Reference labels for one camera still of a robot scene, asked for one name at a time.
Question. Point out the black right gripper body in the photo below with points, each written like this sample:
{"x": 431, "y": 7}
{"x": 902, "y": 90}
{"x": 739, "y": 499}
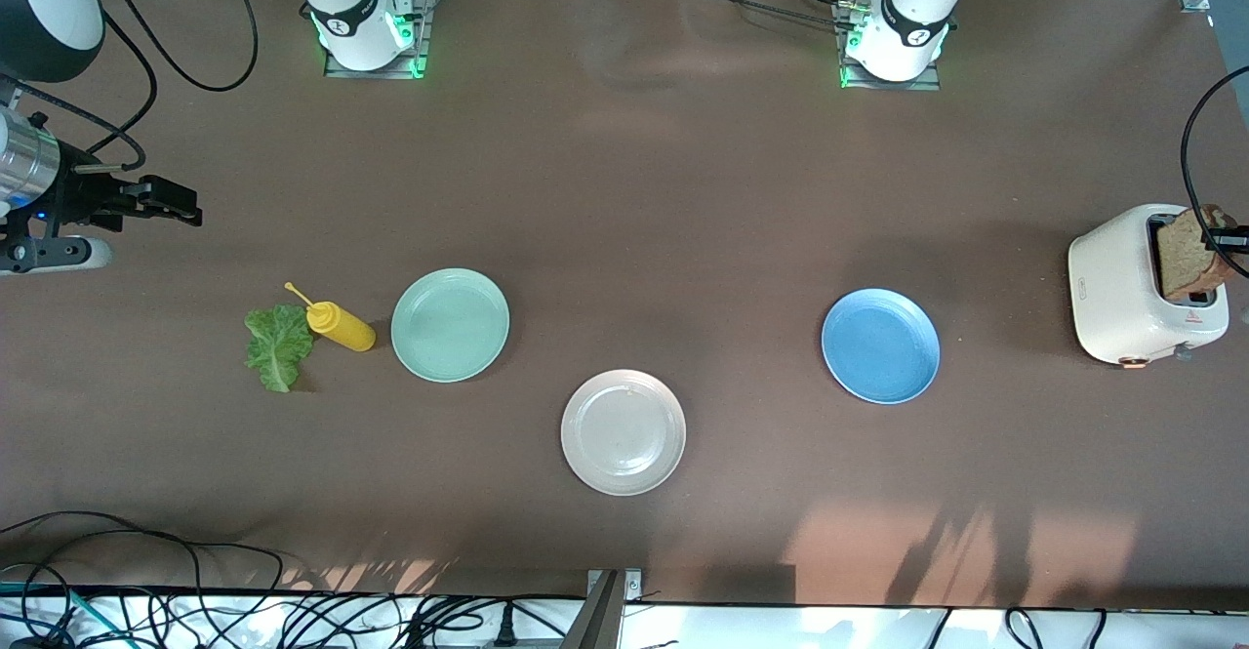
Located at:
{"x": 80, "y": 192}

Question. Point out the blue plate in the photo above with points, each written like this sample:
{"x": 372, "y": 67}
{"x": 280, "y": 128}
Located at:
{"x": 880, "y": 346}

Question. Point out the white toaster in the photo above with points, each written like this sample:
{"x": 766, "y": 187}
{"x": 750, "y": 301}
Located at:
{"x": 1112, "y": 288}

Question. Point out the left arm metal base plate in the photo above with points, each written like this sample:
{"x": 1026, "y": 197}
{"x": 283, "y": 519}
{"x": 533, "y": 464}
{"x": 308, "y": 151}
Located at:
{"x": 927, "y": 85}

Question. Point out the black power plug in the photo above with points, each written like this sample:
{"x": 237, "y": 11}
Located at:
{"x": 505, "y": 629}

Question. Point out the yellow mustard squeeze bottle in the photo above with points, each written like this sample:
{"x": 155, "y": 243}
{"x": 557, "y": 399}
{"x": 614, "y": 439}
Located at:
{"x": 342, "y": 327}

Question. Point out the brown bread slice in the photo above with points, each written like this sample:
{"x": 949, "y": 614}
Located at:
{"x": 1186, "y": 259}

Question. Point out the aluminium table edge post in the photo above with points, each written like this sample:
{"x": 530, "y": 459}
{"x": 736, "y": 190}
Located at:
{"x": 600, "y": 620}

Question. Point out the pale green plate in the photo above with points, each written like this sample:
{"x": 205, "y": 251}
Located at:
{"x": 450, "y": 325}

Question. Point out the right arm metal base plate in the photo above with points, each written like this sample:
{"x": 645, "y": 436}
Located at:
{"x": 423, "y": 34}

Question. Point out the green lettuce leaf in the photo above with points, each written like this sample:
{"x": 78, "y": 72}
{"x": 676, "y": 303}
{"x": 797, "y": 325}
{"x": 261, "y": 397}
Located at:
{"x": 278, "y": 346}

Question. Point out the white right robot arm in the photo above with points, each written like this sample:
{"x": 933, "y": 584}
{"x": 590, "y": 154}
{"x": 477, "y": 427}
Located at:
{"x": 356, "y": 15}

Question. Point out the beige plate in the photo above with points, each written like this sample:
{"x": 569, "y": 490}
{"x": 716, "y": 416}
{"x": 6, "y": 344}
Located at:
{"x": 623, "y": 431}

